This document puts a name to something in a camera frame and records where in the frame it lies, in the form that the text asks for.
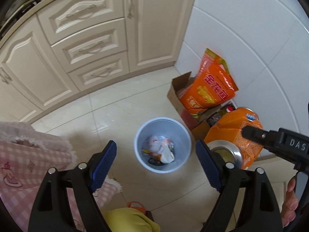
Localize orange Fanta can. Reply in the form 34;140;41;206
204;107;263;169

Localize light blue trash bin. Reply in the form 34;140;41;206
134;117;192;174

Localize trash inside bin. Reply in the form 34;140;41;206
141;135;175;166

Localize cream kitchen cabinets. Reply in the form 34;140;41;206
1;0;194;123

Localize person right hand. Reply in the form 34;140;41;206
281;177;299;227

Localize cooking oil bottle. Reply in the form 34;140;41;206
226;104;236;113

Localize pink checkered tablecloth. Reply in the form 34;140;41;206
1;122;121;231

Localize brown cardboard box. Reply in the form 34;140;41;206
167;72;237;140

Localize yellow trouser leg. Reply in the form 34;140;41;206
104;207;161;232

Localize orange rice bag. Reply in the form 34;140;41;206
180;48;238;109

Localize orange slipper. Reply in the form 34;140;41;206
127;201;146;215

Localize black gas stove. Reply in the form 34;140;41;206
1;0;41;38

